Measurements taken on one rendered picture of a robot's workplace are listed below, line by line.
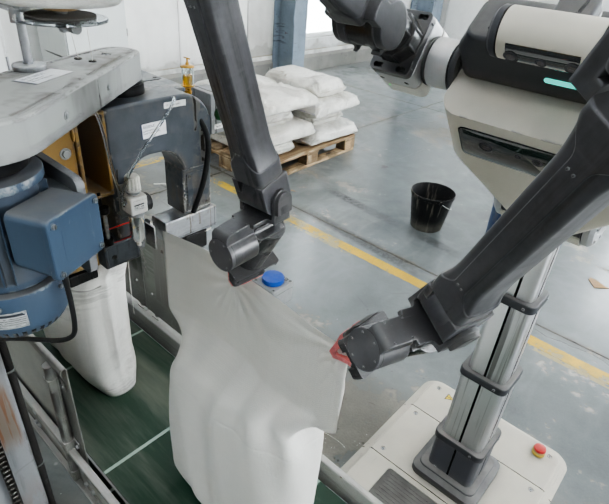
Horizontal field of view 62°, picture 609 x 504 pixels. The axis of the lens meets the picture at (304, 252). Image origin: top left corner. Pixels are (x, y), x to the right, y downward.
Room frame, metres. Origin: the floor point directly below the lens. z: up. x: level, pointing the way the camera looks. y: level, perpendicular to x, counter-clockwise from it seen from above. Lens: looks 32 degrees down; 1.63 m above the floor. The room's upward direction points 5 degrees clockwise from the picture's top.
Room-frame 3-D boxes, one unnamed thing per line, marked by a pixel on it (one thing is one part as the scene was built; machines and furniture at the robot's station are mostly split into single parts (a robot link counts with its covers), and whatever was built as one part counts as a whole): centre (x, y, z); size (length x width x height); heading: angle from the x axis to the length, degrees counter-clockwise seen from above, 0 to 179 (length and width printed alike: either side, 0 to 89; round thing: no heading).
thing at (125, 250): (0.90, 0.40, 1.04); 0.08 x 0.06 x 0.05; 141
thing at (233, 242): (0.71, 0.09, 1.23); 0.11 x 0.09 x 0.12; 142
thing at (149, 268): (1.57, 0.60, 0.53); 1.05 x 0.02 x 0.41; 51
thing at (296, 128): (3.87, 0.34, 0.32); 0.66 x 0.43 x 0.15; 143
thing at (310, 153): (4.23, 0.32, 0.07); 1.20 x 0.82 x 0.14; 143
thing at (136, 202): (0.89, 0.34, 1.14); 0.05 x 0.04 x 0.16; 141
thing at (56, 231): (0.59, 0.34, 1.25); 0.10 x 0.08 x 0.12; 166
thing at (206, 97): (1.12, 0.24, 1.28); 0.08 x 0.05 x 0.09; 51
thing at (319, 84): (4.50, 0.13, 0.56); 0.67 x 0.43 x 0.15; 51
